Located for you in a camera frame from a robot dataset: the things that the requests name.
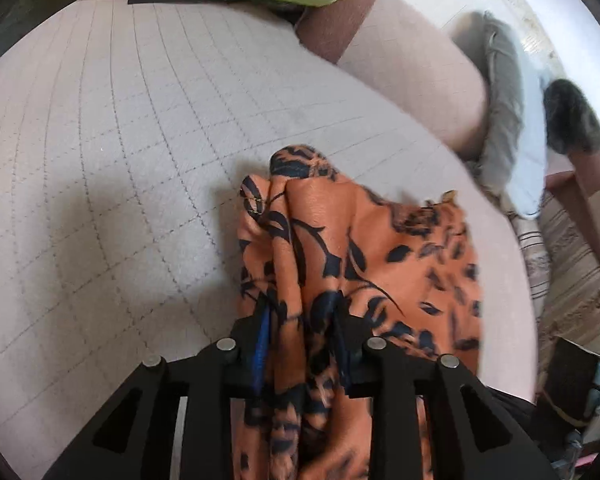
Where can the dark furry object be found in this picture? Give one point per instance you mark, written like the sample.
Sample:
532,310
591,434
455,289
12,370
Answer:
575,115

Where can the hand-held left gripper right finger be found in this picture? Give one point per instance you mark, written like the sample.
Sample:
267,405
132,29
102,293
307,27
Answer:
341,342

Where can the light blue pillow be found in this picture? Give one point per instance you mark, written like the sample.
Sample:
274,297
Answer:
505,110

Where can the orange floral garment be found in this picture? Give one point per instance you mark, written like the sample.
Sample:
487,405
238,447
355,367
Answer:
380,230

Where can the striped floral bedding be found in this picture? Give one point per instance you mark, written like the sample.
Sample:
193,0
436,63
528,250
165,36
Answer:
570,285

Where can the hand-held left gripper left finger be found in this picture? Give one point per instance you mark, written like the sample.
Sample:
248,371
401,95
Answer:
262,342

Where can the pink bolster with brown end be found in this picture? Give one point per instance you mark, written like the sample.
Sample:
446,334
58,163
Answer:
410,70

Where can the black box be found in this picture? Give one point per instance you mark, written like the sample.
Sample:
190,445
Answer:
570,377

